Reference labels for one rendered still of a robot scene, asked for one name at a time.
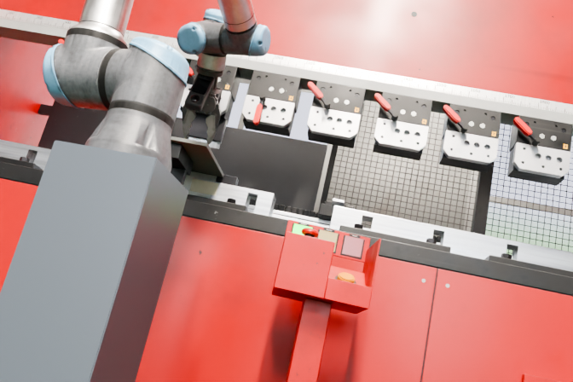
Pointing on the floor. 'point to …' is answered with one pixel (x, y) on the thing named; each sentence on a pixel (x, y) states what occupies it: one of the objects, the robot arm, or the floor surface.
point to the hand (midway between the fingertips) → (197, 139)
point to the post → (482, 201)
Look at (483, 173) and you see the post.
